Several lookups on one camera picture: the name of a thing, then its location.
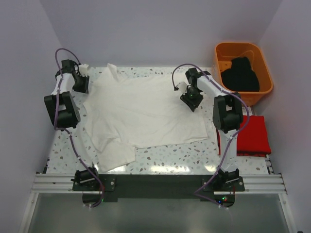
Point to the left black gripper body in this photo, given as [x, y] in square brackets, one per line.
[81, 84]

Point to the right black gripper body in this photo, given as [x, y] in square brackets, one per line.
[193, 97]

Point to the white t shirt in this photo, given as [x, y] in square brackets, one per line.
[125, 114]

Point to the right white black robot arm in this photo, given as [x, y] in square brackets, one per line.
[227, 118]

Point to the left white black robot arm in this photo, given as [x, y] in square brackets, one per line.
[65, 116]

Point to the black garment in bin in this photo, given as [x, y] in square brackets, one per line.
[240, 77]

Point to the orange plastic bin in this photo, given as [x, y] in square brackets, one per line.
[225, 52]

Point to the folded red t shirt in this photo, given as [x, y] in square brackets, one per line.
[253, 140]

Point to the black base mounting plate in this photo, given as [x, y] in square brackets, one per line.
[155, 185]

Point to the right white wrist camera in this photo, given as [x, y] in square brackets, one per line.
[181, 87]

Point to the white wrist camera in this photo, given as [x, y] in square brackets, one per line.
[83, 69]
[181, 87]

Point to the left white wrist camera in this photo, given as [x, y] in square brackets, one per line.
[83, 69]

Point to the aluminium extrusion rail frame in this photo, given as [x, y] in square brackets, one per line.
[257, 173]

